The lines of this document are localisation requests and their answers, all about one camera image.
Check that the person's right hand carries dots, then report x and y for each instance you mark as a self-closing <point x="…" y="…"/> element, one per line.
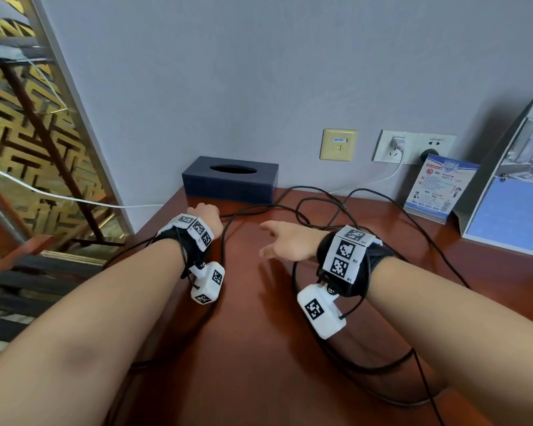
<point x="295" y="243"/>

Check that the person's left hand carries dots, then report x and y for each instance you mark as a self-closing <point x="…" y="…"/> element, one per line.
<point x="211" y="219"/>

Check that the person's right thumb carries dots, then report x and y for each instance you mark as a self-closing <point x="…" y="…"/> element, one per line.
<point x="273" y="226"/>

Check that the person's right forearm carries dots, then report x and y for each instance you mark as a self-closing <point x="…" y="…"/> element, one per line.
<point x="462" y="332"/>

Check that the person's left forearm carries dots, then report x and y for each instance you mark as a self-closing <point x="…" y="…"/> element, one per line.
<point x="84" y="332"/>

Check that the dark blue tissue box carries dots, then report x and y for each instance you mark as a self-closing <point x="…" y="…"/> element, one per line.
<point x="231" y="181"/>

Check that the left wristband with marker tiles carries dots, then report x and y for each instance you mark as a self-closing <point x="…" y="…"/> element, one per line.
<point x="191" y="232"/>

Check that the wristband with marker tiles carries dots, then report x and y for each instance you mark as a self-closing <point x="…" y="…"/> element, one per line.
<point x="191" y="232"/>
<point x="351" y="259"/>

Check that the right wristband with marker tiles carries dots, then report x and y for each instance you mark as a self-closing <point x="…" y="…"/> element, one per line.
<point x="351" y="259"/>

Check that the white charger plug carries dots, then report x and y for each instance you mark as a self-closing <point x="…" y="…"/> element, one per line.
<point x="398" y="143"/>

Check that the blue white notice card stand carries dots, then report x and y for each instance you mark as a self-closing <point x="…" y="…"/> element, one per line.
<point x="439" y="190"/>

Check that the black power plug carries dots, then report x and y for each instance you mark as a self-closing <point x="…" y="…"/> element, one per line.
<point x="430" y="156"/>

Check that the grey folder holder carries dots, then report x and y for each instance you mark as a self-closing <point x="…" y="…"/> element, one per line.
<point x="510" y="204"/>

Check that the dark slatted wooden bench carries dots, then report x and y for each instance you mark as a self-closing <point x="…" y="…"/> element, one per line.
<point x="26" y="297"/>

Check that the gold lattice screen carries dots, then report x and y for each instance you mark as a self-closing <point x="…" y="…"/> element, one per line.
<point x="31" y="128"/>

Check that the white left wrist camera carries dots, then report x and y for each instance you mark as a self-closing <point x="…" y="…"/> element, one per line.
<point x="208" y="283"/>

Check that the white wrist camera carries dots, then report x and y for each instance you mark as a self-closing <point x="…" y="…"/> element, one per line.
<point x="208" y="283"/>
<point x="320" y="310"/>

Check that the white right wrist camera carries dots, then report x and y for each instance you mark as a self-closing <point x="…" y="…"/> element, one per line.
<point x="320" y="310"/>

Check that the yellow wall socket plate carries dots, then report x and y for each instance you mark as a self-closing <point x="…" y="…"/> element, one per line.
<point x="338" y="145"/>

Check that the white wall power outlet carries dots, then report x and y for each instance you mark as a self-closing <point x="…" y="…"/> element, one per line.
<point x="415" y="148"/>

